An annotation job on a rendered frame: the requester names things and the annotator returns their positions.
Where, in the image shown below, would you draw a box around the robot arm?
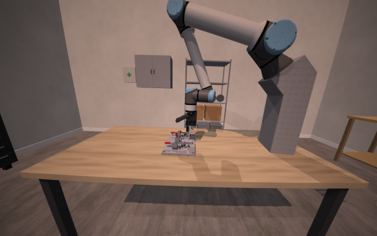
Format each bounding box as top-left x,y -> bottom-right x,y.
166,0 -> 297,111

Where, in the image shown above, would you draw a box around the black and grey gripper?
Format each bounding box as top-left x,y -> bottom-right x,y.
186,110 -> 197,137

